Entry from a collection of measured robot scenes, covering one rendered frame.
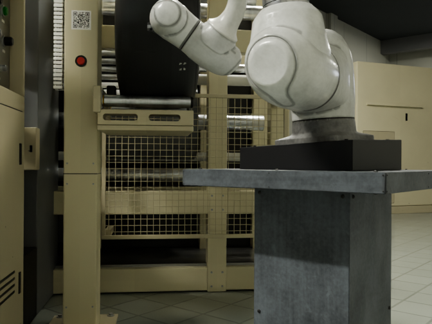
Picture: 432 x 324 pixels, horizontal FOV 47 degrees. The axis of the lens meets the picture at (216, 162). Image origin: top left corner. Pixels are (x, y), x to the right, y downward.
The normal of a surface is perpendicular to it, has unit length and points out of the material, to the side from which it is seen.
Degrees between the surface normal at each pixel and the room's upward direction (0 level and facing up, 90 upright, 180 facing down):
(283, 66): 97
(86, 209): 90
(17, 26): 90
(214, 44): 107
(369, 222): 90
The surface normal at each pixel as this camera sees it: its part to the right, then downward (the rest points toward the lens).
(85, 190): 0.11, 0.00
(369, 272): 0.77, 0.00
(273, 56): -0.50, 0.14
